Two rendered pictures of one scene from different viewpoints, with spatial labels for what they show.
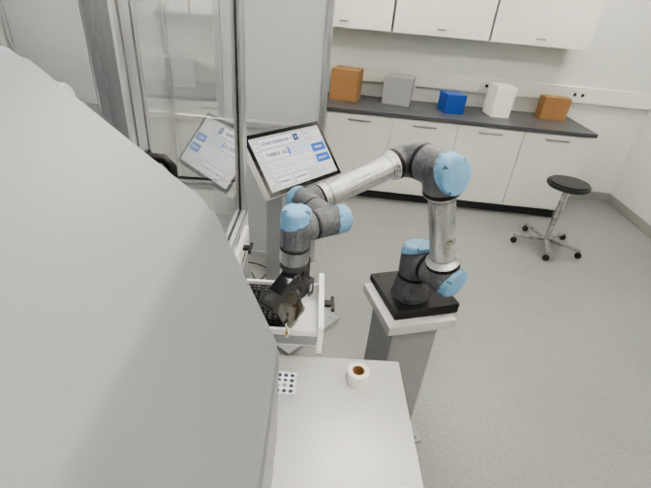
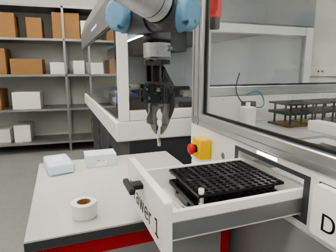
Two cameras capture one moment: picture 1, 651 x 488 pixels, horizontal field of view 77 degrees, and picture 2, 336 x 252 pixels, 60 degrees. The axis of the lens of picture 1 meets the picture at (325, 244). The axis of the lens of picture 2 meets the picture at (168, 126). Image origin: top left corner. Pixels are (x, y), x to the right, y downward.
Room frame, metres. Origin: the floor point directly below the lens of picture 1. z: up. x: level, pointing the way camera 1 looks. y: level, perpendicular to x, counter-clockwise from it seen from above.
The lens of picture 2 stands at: (1.68, -0.14, 1.16)
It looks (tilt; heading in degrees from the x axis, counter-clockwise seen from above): 11 degrees down; 162
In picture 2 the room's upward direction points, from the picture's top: straight up
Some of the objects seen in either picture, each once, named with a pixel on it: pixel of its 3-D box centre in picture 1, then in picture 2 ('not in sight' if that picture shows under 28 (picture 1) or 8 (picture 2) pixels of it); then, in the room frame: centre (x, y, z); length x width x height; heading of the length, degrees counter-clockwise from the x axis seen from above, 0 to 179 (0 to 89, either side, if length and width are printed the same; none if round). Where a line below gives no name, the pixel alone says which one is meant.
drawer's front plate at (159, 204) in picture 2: (320, 310); (145, 197); (1.08, 0.00, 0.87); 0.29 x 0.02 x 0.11; 3
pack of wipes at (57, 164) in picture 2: not in sight; (58, 164); (0.48, -0.23, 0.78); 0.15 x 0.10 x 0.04; 13
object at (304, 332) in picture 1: (258, 309); (225, 188); (1.07, 0.21, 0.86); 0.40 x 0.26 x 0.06; 93
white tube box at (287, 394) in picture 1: (275, 385); not in sight; (0.83, 0.11, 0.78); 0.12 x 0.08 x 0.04; 91
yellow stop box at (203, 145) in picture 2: not in sight; (200, 147); (0.73, 0.28, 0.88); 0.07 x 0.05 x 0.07; 3
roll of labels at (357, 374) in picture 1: (357, 375); (84, 208); (0.90, -0.14, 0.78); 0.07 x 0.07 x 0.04
